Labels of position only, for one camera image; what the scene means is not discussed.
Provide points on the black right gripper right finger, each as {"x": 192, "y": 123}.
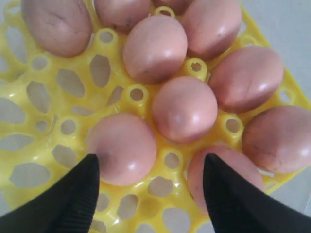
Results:
{"x": 236, "y": 206}

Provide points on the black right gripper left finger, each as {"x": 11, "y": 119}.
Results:
{"x": 66, "y": 207}

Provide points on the brown egg cluster front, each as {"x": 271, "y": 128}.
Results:
{"x": 184, "y": 109}

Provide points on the brown egg bin front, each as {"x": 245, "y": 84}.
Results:
{"x": 155, "y": 49}

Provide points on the brown egg bin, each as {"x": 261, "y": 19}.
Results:
{"x": 121, "y": 15}
{"x": 155, "y": 49}

